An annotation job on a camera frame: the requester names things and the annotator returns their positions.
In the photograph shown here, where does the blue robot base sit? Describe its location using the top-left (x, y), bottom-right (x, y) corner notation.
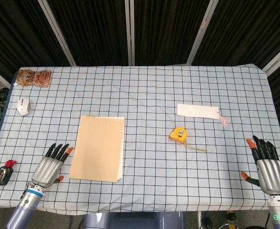
top-left (82, 211), bottom-right (186, 229)

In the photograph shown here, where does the black and red device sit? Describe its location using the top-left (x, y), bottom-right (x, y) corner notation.
top-left (0, 159), bottom-right (17, 186)

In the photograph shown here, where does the yellow notebook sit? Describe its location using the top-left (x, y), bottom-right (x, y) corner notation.
top-left (69, 115), bottom-right (126, 183)

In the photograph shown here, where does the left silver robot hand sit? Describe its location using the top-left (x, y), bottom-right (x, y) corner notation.
top-left (32, 143), bottom-right (74, 189)

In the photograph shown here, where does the silver computer mouse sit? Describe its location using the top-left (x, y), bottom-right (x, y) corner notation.
top-left (16, 98), bottom-right (32, 117)

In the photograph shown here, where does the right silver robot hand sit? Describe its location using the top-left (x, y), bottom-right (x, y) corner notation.
top-left (240, 135), bottom-right (280, 196)

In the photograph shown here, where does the yellow tape measure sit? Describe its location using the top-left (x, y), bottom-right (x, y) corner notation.
top-left (169, 127), bottom-right (208, 153)

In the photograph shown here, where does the white bookmark with pink tassel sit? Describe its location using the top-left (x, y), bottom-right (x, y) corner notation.
top-left (177, 104), bottom-right (232, 128)

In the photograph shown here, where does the brown snack pouch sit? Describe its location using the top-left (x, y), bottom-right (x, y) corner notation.
top-left (13, 69), bottom-right (53, 88)

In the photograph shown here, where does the blue checkered tablecloth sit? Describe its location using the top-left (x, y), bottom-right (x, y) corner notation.
top-left (0, 63), bottom-right (280, 213)

